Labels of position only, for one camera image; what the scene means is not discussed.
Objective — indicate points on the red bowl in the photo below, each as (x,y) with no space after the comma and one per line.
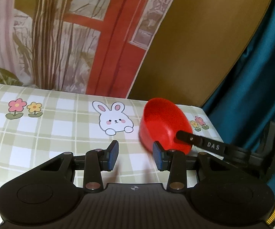
(161,120)

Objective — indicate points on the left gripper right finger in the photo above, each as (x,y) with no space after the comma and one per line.
(173,161)

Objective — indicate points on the wooden headboard panel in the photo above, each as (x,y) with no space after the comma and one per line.
(197,44)

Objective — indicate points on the checked bunny tablecloth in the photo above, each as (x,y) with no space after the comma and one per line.
(37,125)

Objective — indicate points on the teal curtain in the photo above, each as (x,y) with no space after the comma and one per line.
(244,102)

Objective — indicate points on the printed room backdrop cloth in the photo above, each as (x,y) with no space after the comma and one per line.
(93,47)

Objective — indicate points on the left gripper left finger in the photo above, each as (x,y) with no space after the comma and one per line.
(96,161)

